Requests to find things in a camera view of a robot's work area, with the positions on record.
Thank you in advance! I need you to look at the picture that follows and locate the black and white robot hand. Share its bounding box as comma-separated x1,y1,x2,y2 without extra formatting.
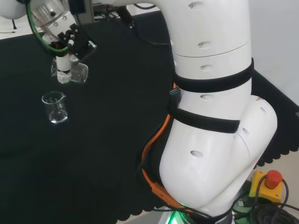
43,22,98,84

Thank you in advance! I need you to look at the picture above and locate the clear glass beaker with spout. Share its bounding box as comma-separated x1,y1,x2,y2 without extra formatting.
41,91,69,124

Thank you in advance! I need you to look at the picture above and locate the black cloth with scalloped edge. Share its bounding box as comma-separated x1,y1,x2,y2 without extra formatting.
0,10,299,222

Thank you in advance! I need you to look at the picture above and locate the green connector block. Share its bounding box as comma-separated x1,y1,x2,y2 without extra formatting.
233,196,253,213

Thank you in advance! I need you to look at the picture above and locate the yellow stop button box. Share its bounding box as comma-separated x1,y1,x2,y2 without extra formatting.
248,169,284,203

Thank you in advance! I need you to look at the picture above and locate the green cable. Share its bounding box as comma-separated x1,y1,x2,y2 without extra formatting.
26,0,71,57

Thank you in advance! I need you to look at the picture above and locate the orange cable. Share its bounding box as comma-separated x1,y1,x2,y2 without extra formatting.
141,81,195,215

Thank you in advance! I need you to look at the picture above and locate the black stop button cable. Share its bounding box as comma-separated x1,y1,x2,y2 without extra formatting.
254,174,291,209

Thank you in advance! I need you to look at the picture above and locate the black cable coil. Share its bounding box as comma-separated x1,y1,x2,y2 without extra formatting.
250,202,299,224

